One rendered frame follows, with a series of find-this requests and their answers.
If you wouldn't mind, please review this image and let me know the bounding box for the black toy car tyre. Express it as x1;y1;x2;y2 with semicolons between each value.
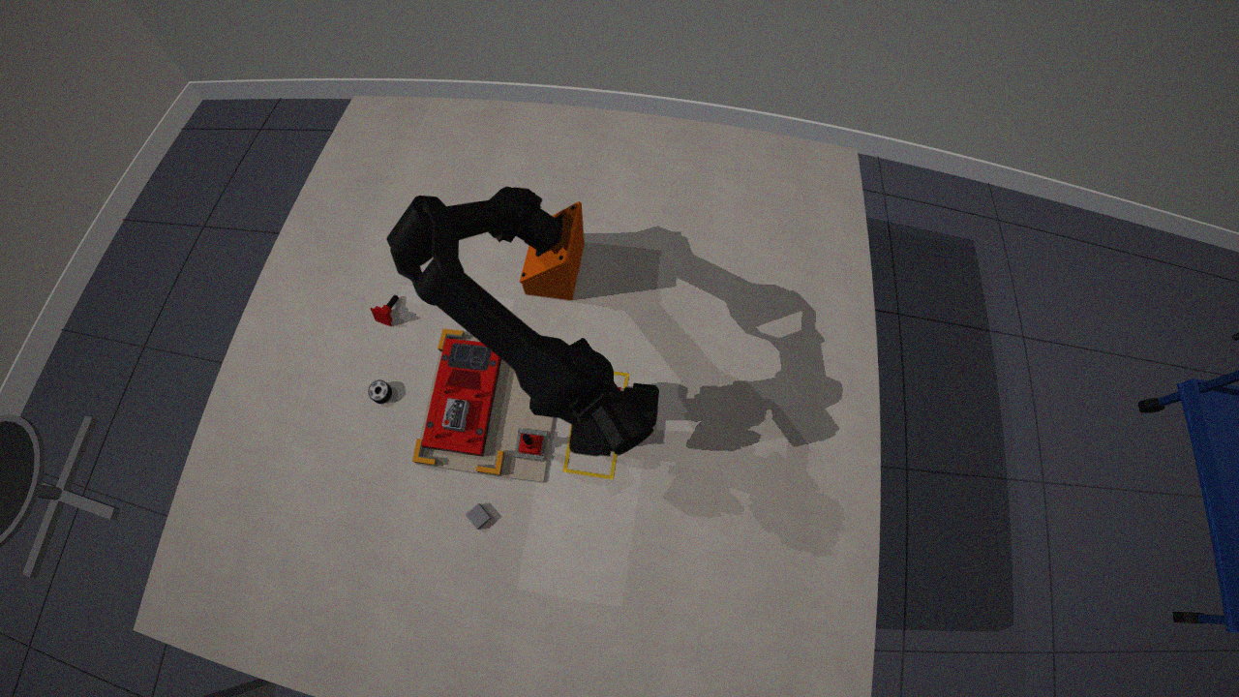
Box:
368;380;392;404

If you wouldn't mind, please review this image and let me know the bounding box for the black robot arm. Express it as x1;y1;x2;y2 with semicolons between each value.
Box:
387;187;654;457

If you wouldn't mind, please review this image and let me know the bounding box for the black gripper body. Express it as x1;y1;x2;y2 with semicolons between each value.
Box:
529;383;659;427

